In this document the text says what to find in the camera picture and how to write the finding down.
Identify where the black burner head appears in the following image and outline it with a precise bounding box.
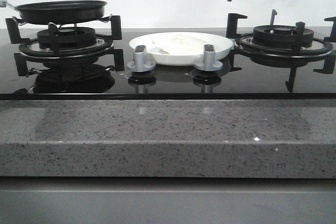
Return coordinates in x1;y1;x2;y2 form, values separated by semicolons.
37;27;97;50
252;25;298;49

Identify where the left black burner head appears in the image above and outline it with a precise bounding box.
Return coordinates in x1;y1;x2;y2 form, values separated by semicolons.
37;27;97;50

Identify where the left black burner pan support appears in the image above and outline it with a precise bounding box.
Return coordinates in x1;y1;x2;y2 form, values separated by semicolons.
6;15;124;76

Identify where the black frying pan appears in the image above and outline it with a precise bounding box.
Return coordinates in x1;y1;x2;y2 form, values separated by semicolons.
1;0;107;25

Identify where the left silver stove knob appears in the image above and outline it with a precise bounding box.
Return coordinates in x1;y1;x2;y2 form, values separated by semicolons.
127;45;156;72

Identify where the black glass gas cooktop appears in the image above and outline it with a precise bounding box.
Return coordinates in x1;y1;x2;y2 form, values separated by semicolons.
1;29;335;100

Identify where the black burner pan support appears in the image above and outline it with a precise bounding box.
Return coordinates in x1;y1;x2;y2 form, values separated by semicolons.
226;10;335;92
6;15;124;76

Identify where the silver stove knob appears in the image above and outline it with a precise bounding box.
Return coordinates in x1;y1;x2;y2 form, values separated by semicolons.
193;44;223;72
127;45;156;72

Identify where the right black burner pan support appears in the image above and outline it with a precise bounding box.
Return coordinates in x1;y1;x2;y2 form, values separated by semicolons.
226;10;335;92

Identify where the right black burner head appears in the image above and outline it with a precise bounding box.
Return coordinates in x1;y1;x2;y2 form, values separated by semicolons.
252;25;298;49

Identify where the right silver stove knob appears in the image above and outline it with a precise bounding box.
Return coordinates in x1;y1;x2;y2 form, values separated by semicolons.
193;44;223;72

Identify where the fried egg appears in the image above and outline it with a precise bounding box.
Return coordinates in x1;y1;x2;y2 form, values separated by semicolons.
152;34;208;55

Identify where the white round plate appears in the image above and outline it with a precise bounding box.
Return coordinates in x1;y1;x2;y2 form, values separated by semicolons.
129;32;233;66

